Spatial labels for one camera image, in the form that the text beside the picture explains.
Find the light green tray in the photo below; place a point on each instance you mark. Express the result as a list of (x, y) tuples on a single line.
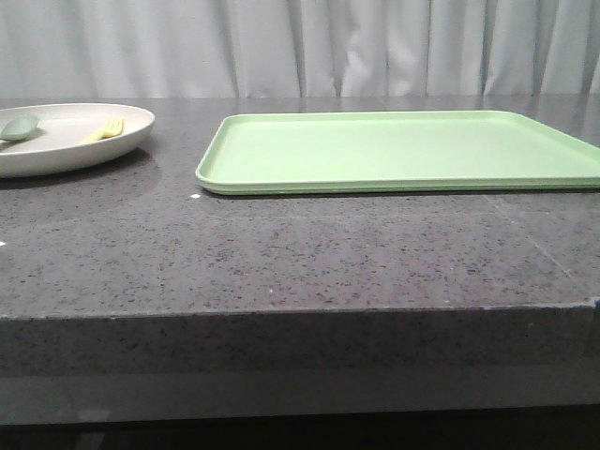
[(338, 152)]

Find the green plastic spoon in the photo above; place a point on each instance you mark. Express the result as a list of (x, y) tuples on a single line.
[(19, 128)]

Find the white curtain backdrop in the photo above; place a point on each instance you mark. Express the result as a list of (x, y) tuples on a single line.
[(297, 49)]

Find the yellow plastic fork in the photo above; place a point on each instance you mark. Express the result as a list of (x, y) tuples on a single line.
[(111, 128)]

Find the cream round plate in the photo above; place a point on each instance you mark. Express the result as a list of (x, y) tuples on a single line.
[(57, 146)]

